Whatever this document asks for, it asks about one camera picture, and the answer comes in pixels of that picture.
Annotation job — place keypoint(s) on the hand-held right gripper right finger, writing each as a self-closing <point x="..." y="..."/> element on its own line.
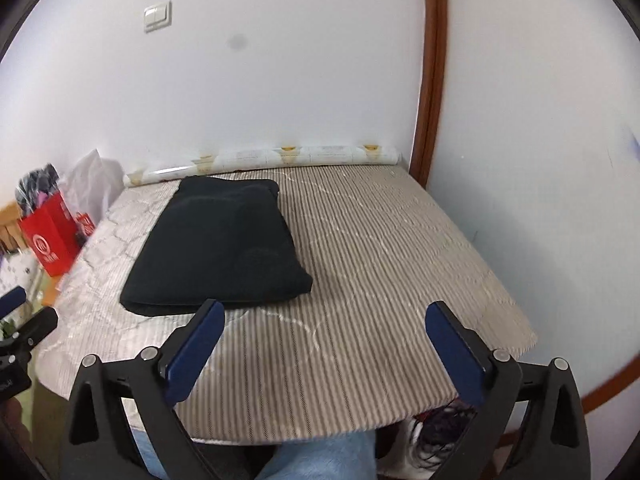
<point x="455" y="352"/>

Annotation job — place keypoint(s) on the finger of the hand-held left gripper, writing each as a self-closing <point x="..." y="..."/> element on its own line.
<point x="35" y="327"/>
<point x="12" y="300"/>

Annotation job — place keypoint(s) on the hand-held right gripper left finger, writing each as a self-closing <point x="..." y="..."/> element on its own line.
<point x="195" y="350"/>

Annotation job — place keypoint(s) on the black sweatshirt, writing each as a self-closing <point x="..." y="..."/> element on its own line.
<point x="220" y="250"/>

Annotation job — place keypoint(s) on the person's left forearm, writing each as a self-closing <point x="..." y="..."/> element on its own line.
<point x="9" y="430"/>

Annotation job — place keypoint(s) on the white spotted pillow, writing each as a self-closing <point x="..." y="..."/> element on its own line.
<point x="17" y="272"/>

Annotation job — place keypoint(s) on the wooden nightstand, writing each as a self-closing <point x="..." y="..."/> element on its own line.
<point x="50" y="296"/>

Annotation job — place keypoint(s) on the green blanket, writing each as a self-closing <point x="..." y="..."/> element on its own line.
<point x="42" y="425"/>

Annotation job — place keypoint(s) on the red paper bag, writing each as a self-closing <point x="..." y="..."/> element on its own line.
<point x="50" y="245"/>

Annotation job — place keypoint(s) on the wooden headboard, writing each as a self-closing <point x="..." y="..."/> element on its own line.
<point x="7" y="230"/>

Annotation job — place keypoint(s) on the striped mattress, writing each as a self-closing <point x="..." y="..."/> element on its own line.
<point x="375" y="285"/>

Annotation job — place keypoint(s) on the dark plaid cloth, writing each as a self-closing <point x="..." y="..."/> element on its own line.
<point x="37" y="182"/>

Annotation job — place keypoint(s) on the white shopping bag red logo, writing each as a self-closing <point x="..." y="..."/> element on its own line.
<point x="92" y="180"/>

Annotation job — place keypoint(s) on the person's leg in jeans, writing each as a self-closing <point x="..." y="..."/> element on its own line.
<point x="320" y="460"/>

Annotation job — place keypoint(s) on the brown wooden door frame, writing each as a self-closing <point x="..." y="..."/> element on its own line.
<point x="434" y="60"/>

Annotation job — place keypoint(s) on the white light switch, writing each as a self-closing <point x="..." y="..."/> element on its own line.
<point x="158" y="16"/>

